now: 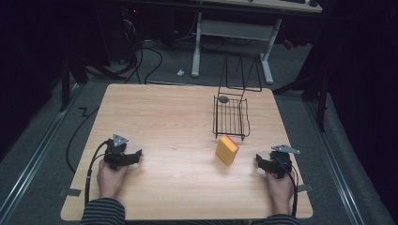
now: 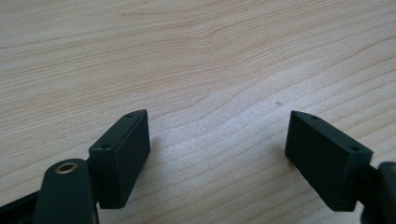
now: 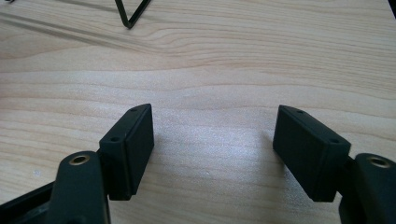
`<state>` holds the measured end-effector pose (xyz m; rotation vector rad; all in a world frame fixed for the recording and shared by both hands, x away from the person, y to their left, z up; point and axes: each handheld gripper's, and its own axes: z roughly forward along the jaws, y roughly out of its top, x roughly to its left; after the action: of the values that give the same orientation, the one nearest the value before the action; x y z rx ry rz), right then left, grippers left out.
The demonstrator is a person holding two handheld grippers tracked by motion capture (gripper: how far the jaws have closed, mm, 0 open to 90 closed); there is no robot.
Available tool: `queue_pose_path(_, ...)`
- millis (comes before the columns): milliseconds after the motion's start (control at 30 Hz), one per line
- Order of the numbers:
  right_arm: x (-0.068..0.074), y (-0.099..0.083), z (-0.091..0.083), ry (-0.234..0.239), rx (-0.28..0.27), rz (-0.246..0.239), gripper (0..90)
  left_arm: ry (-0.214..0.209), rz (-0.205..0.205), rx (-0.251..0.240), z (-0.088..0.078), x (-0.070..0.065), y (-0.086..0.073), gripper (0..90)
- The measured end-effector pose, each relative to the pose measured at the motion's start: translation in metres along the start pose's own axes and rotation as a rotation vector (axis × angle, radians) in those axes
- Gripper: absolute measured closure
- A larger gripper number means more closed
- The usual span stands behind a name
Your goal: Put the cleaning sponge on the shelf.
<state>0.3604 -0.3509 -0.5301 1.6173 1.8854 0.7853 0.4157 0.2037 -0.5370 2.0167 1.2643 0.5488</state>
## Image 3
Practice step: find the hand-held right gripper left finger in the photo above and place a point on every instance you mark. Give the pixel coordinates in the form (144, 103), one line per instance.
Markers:
(130, 152)

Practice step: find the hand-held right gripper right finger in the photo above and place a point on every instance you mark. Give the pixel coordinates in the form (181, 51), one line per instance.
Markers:
(311, 152)

